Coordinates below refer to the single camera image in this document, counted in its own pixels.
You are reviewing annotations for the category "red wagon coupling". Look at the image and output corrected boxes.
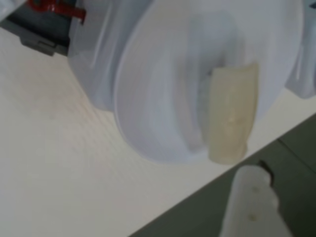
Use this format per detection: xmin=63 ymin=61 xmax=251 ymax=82
xmin=27 ymin=0 xmax=86 ymax=20

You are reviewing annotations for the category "white round plate wagon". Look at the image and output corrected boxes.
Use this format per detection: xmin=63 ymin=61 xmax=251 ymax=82
xmin=68 ymin=0 xmax=305 ymax=165

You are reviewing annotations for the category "grey circular toy rail track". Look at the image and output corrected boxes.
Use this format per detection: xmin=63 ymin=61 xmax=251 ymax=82
xmin=0 ymin=0 xmax=86 ymax=57

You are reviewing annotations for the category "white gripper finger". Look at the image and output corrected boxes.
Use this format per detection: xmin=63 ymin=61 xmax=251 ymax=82
xmin=220 ymin=159 xmax=294 ymax=237

